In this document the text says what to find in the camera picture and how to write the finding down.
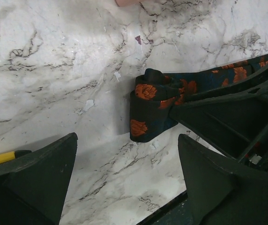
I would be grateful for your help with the black orange floral tie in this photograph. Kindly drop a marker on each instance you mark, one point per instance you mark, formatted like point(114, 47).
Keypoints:
point(156, 93)

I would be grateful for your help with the yellow utility knife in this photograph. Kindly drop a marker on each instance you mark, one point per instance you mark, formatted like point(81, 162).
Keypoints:
point(8, 156)

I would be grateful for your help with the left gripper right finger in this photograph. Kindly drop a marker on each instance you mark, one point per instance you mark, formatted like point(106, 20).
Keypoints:
point(220, 190)

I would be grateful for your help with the pink perforated plastic basket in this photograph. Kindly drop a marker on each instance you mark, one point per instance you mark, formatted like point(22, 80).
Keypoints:
point(125, 3)

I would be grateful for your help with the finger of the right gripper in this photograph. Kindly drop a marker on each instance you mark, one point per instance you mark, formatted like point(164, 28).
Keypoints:
point(233, 119)

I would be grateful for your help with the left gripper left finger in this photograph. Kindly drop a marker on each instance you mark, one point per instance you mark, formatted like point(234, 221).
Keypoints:
point(33, 187)

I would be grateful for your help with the black metal base rail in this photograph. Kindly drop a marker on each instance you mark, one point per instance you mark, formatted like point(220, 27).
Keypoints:
point(178, 215)

